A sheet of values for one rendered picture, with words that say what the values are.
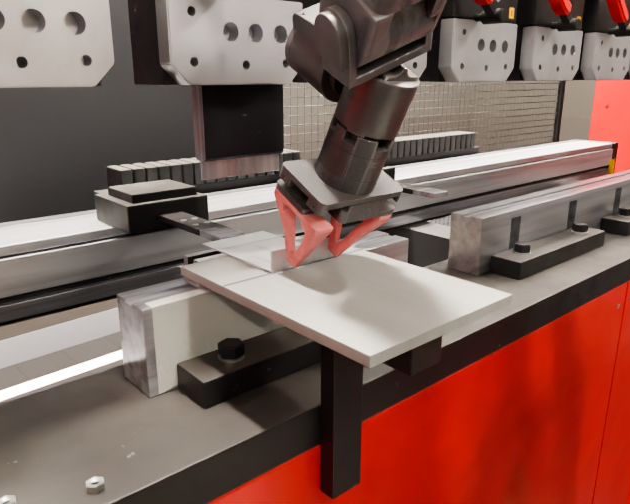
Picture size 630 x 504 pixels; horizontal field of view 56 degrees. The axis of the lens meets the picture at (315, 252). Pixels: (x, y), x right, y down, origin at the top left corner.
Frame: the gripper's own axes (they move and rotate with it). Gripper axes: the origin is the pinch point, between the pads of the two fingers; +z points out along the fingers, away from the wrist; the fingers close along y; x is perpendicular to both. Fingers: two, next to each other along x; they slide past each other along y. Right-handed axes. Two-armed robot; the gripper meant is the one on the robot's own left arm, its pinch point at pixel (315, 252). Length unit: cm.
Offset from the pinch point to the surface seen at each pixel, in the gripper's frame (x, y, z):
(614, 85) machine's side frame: -64, -213, 19
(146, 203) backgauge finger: -26.2, 4.2, 12.6
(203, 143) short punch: -13.4, 6.4, -4.8
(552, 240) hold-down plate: 0, -60, 12
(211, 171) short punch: -12.6, 5.3, -1.8
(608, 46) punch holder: -16, -74, -16
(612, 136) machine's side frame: -53, -213, 35
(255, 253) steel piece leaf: -5.5, 2.5, 4.2
